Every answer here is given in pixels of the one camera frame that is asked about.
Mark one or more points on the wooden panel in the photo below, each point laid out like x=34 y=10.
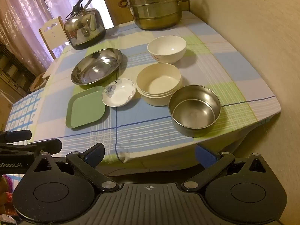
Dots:
x=114 y=7

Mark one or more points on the beige patterned curtain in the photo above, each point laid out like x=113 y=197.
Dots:
x=21 y=23

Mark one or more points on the blue white patterned cloth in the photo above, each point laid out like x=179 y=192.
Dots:
x=21 y=114

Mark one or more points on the white floral small dish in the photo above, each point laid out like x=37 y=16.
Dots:
x=119 y=96

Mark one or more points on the cream ribbed bowl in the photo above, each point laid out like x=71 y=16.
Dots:
x=159 y=82

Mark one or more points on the stainless steel steamer pot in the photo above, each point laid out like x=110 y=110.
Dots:
x=154 y=14

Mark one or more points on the stainless steel kettle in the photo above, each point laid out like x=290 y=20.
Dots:
x=82 y=28

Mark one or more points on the checked tablecloth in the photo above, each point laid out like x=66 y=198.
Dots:
x=164 y=131

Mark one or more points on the wooden chair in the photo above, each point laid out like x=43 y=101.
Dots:
x=50 y=35

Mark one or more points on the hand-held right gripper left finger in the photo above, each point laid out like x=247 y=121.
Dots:
x=95 y=155

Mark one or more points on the stainless steel bowl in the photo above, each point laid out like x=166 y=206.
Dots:
x=194 y=114

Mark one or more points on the brown round object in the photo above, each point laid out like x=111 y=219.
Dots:
x=37 y=82

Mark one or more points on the green square plate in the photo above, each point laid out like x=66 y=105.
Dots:
x=84 y=110

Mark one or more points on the stainless steel plate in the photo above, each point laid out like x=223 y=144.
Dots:
x=93 y=70

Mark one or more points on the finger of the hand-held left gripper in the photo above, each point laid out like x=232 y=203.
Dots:
x=16 y=135
x=42 y=146

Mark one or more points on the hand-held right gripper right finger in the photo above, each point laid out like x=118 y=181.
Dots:
x=206 y=155

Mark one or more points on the white ceramic bowl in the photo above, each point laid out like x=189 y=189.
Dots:
x=166 y=49

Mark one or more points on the dark storage shelf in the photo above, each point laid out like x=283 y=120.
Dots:
x=11 y=75

